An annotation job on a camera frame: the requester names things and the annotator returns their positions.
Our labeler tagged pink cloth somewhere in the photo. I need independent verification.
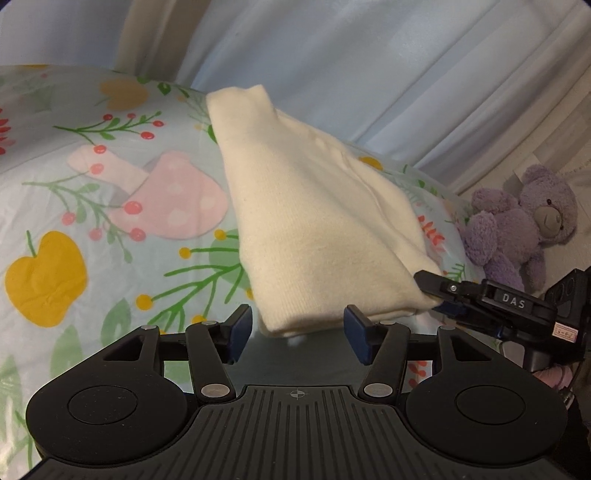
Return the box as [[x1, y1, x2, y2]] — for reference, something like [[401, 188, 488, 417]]
[[539, 367, 574, 389]]

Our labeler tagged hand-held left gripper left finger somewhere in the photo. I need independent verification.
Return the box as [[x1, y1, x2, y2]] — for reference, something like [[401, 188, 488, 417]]
[[102, 304, 254, 403]]

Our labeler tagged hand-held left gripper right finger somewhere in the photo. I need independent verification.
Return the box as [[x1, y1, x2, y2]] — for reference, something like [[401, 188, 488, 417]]
[[343, 304, 495, 402]]

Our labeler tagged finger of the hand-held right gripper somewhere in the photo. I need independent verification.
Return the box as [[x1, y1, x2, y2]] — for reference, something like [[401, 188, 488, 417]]
[[433, 302, 505, 341], [414, 271, 484, 304]]

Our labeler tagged cream knit sweater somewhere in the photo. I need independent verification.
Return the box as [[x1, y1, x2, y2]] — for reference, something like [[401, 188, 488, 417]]
[[205, 84, 445, 340]]

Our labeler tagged white curtain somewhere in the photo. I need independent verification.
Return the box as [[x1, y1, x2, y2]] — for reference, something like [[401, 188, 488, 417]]
[[115, 0, 591, 195]]

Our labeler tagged purple teddy bear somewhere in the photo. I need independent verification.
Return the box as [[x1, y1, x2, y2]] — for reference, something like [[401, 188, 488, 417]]
[[457, 165, 579, 293]]

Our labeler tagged floral printed bedsheet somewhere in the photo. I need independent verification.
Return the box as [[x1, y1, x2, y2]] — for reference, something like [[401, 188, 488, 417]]
[[0, 65, 476, 474]]

